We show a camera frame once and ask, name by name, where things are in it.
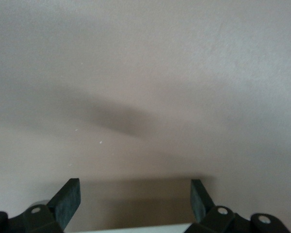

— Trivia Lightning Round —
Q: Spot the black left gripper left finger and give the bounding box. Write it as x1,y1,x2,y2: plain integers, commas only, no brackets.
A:
0,178,81,233

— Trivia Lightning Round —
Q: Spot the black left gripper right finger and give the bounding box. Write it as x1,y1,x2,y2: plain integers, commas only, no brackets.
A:
188,179,291,233

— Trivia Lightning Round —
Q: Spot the brown table cover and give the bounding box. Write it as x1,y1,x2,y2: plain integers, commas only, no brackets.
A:
0,0,291,233

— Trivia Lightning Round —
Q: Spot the white cabinet drawer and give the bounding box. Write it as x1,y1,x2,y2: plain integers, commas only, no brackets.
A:
72,178,209,233

